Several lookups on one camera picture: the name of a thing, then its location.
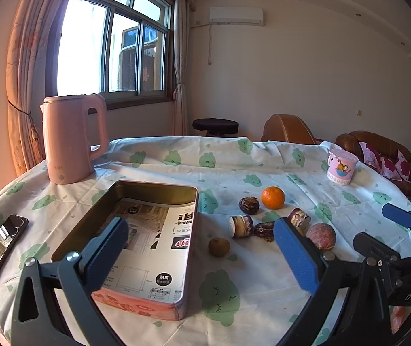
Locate sugarcane piece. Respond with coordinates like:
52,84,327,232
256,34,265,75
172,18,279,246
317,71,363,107
287,208,311,236
228,215,254,238

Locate floral pink cushion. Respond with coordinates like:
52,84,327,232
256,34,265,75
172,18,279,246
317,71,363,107
359,141,411,182

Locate black smartphone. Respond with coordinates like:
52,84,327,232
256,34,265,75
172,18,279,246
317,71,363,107
0,215,29,271

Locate brown leather sofa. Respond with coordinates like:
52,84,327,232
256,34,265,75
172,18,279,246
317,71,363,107
335,130,411,199

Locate dark chestnut far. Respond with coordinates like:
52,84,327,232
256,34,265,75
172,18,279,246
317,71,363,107
238,196,260,215

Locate mandarin orange on table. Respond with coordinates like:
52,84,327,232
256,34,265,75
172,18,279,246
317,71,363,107
261,186,285,209

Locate dark chestnut near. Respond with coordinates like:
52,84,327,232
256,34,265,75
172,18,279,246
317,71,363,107
253,221,275,242

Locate dark chestnut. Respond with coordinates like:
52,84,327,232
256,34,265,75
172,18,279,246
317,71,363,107
238,196,260,215
253,221,275,242

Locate purple passion fruit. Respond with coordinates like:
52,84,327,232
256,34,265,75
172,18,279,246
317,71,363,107
305,223,337,251

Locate printed paper sheet in tin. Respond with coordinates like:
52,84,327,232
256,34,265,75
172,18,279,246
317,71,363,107
94,198,195,311

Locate pink electric kettle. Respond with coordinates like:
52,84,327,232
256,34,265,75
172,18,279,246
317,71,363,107
41,94,109,184

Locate smooth orange kumquat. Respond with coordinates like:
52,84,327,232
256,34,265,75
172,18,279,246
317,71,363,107
391,306,411,334

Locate window with dark frame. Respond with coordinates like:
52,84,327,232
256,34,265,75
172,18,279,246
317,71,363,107
45,0,175,109

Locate black round stool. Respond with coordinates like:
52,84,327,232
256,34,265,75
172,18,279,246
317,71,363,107
192,118,239,137

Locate beige curtain right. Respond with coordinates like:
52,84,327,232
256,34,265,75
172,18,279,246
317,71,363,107
172,0,197,136

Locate brown longan fruit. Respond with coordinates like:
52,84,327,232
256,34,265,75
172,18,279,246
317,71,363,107
208,238,230,258

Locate pink metal tin box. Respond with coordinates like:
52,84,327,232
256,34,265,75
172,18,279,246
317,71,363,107
52,180,198,321

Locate white air conditioner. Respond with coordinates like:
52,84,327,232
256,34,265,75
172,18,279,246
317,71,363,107
209,6,264,26

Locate pink curtain left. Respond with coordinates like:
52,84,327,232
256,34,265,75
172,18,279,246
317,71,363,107
5,0,63,176

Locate white tablecloth green clouds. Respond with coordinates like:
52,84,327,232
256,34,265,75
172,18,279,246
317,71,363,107
0,137,411,345

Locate brown leather armchair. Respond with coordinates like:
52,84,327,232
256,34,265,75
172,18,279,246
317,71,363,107
261,114,322,144

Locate pink cartoon mug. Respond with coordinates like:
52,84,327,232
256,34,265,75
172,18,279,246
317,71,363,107
327,148,359,185

